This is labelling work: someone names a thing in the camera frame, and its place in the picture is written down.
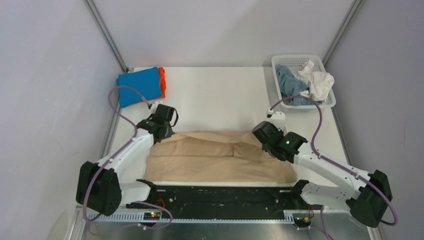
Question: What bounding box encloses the beige t shirt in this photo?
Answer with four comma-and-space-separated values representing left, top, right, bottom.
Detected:
144, 131, 297, 184

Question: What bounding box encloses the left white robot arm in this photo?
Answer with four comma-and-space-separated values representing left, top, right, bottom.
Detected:
76, 100, 179, 216

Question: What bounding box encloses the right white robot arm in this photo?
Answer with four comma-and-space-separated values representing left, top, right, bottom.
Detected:
252, 121, 393, 228

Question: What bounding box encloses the folded blue t shirt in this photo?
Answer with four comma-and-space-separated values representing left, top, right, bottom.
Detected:
116, 70, 147, 108

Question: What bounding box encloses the folded orange t shirt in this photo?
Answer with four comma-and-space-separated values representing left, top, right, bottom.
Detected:
139, 67, 167, 101

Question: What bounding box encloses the grey blue t shirt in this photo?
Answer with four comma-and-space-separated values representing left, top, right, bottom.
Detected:
275, 64, 323, 104

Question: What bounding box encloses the white t shirt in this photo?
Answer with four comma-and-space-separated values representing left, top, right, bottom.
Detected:
294, 60, 335, 103

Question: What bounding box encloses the right controller board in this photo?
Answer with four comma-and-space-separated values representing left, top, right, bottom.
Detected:
293, 217, 312, 229

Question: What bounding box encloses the controller board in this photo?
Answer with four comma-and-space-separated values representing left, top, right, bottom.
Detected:
143, 212, 162, 221
293, 217, 312, 229

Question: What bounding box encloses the left controller board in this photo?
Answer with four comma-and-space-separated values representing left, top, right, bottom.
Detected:
143, 212, 162, 221

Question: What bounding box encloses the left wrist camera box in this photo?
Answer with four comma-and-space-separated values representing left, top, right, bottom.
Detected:
148, 100, 163, 111

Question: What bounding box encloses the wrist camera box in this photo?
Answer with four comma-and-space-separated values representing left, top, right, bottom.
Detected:
148, 100, 163, 111
265, 109, 286, 130

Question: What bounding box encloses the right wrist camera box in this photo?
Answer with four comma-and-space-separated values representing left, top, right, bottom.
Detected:
265, 109, 286, 130

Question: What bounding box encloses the aluminium frame rail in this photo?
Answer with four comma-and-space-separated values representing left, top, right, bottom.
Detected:
72, 188, 377, 226

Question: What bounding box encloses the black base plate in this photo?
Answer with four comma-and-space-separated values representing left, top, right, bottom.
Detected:
146, 185, 309, 221

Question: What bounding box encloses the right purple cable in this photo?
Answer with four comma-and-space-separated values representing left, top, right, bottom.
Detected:
268, 95, 400, 227

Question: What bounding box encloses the left corner aluminium post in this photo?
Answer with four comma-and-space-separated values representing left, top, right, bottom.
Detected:
83, 0, 129, 73

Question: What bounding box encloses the corner aluminium post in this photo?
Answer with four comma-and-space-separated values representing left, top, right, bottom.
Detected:
83, 0, 129, 73
322, 0, 365, 67

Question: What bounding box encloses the right corner aluminium post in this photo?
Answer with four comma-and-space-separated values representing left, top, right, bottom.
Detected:
322, 0, 365, 67

